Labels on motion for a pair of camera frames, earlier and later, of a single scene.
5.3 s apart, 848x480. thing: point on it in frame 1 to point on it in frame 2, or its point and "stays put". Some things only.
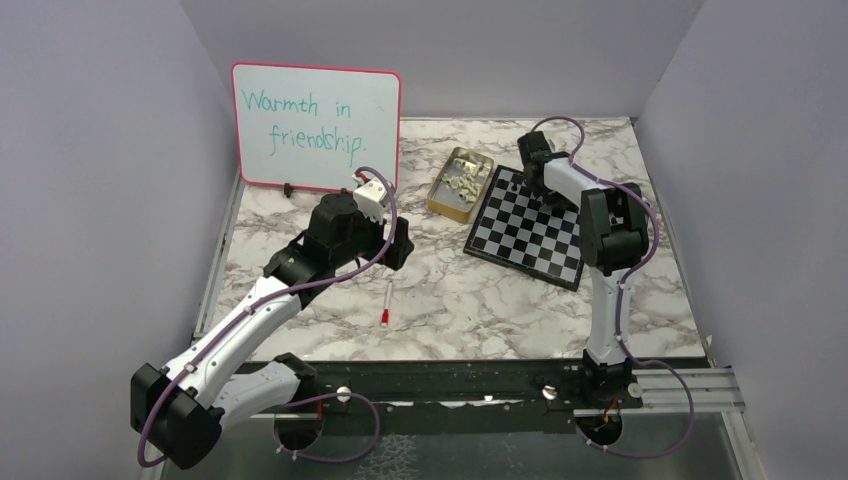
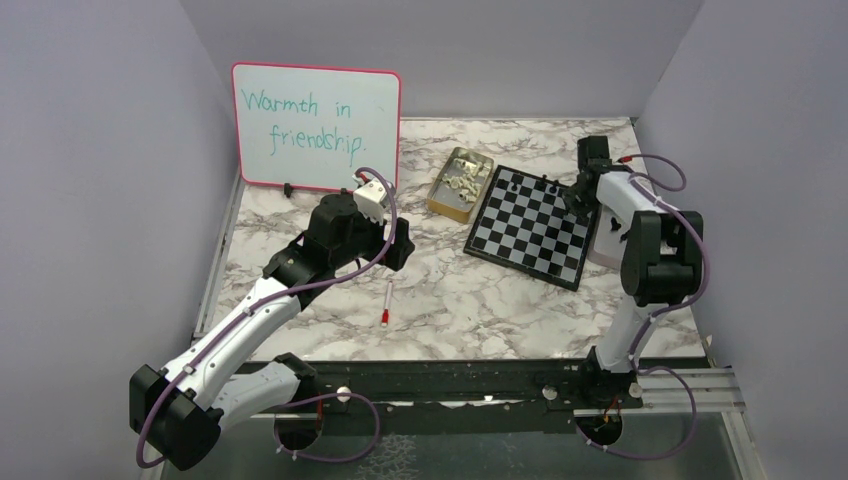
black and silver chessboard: (513, 228) stays put
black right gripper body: (548, 197) to (579, 202)
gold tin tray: (460, 184) stays put
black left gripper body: (368, 238) stays put
